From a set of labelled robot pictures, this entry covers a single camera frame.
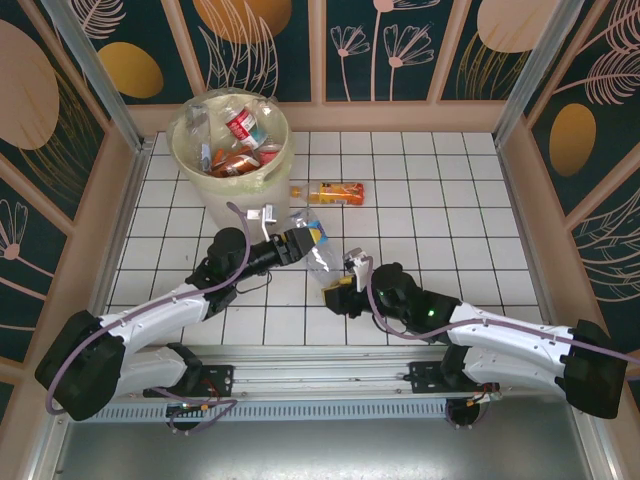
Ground cream plastic bin with liner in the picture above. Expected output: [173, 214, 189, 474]
[168, 88, 297, 231]

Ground aluminium side rail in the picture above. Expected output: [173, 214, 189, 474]
[492, 137, 569, 356]
[74, 138, 155, 364]

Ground crushed clear plastic bottle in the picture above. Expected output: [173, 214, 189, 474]
[185, 103, 214, 174]

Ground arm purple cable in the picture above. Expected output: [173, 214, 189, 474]
[45, 202, 251, 435]
[367, 284, 640, 430]

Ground right black mount plate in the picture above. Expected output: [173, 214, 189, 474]
[408, 360, 451, 396]

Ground slotted grey cable duct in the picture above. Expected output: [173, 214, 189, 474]
[67, 399, 451, 422]

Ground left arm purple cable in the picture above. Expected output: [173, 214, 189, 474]
[45, 202, 251, 435]

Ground orange label plastic bottle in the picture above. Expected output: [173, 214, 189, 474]
[209, 147, 232, 175]

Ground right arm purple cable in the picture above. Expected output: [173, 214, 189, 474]
[367, 284, 640, 430]

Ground left black mount plate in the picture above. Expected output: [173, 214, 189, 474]
[143, 364, 236, 399]

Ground brown label plastic bottle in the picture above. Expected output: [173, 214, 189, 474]
[219, 152, 262, 177]

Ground black mount plate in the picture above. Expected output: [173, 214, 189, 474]
[143, 364, 236, 399]
[408, 360, 451, 396]

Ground clear bottle red teal label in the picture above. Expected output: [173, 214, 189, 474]
[224, 106, 272, 150]

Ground aluminium frame post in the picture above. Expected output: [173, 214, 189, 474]
[492, 0, 586, 146]
[39, 0, 154, 154]

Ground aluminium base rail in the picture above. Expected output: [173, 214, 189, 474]
[47, 343, 596, 401]

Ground grey metal plate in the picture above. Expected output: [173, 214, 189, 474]
[29, 418, 614, 480]

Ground clear bottle blue label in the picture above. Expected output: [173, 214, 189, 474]
[291, 208, 347, 289]

